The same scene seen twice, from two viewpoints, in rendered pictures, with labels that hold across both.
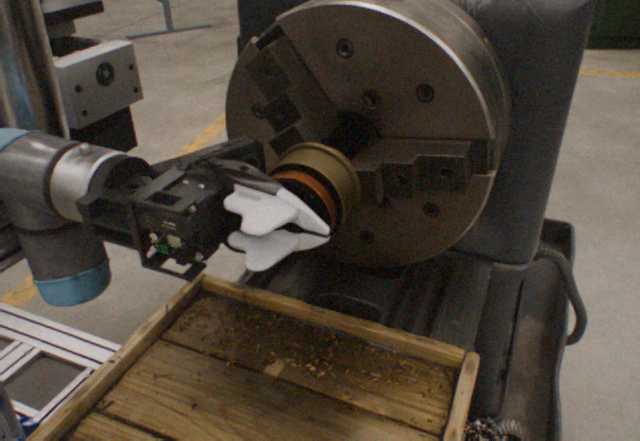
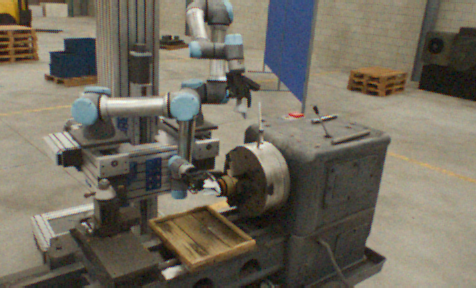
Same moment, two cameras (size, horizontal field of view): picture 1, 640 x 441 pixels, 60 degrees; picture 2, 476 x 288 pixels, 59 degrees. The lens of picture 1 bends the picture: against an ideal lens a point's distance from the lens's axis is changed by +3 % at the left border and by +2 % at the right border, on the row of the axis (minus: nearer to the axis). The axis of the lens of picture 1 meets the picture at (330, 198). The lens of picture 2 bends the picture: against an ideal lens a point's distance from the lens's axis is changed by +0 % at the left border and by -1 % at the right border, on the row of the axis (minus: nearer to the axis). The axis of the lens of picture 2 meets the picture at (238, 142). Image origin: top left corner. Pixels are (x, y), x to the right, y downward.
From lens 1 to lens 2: 1.32 m
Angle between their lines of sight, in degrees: 29
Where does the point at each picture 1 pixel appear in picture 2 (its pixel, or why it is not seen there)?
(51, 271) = (174, 188)
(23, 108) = (183, 152)
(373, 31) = (250, 154)
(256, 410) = (200, 232)
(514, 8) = (295, 158)
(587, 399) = not seen: outside the picture
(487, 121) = (266, 181)
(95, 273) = (182, 193)
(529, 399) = not seen: outside the picture
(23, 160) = (176, 163)
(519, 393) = not seen: outside the picture
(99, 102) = (204, 154)
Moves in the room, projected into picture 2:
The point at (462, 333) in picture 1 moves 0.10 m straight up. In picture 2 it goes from (262, 241) to (264, 220)
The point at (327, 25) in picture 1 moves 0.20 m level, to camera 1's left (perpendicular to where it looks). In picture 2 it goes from (243, 150) to (204, 140)
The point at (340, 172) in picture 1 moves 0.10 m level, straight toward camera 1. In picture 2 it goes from (230, 182) to (216, 191)
